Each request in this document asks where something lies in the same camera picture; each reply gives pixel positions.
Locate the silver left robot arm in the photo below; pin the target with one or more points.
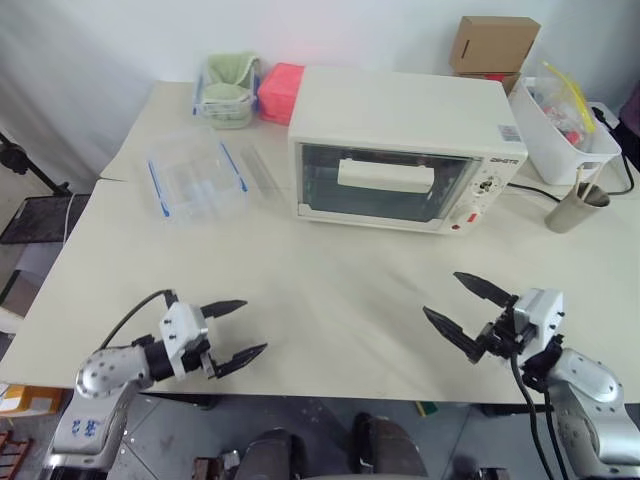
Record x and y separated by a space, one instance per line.
110 370

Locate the glass oven door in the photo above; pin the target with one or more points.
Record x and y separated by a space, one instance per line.
320 200

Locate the clear box holding green cloths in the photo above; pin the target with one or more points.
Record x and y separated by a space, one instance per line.
220 107

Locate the green cloth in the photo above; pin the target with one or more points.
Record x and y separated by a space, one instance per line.
230 70

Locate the wooden chopstick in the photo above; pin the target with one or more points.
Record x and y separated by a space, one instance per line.
578 181
594 179

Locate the green and yellow sponge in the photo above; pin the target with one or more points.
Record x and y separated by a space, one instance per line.
429 408

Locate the yellow box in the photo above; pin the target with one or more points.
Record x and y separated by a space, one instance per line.
32 399

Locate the metal cup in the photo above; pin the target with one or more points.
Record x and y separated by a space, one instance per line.
570 212

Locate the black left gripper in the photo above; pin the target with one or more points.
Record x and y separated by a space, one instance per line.
207 362

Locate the clear bag with yellow zip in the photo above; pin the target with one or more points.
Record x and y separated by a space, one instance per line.
565 95

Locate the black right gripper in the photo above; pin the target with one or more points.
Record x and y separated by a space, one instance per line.
502 337

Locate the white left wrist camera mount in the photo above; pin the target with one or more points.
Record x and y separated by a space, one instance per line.
182 327

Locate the large brown cardboard box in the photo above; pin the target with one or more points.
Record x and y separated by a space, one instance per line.
492 45

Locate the pink plastic box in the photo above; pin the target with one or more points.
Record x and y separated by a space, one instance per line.
280 92

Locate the clear container with blue clips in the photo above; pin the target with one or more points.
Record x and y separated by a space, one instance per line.
195 175

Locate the white power strip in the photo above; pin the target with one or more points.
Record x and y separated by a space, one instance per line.
602 115

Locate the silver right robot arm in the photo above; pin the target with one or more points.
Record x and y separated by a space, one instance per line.
592 392

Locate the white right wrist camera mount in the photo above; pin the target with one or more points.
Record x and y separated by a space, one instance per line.
542 312

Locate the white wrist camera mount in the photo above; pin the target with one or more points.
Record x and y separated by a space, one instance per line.
542 312
182 327

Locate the white plastic bin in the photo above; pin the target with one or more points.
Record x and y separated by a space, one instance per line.
550 150

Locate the black tripod stand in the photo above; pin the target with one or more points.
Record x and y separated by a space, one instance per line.
25 162

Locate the dark rounded shape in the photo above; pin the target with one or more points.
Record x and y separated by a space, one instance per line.
272 455
390 447

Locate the white toaster oven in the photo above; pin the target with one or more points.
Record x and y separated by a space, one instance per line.
400 105

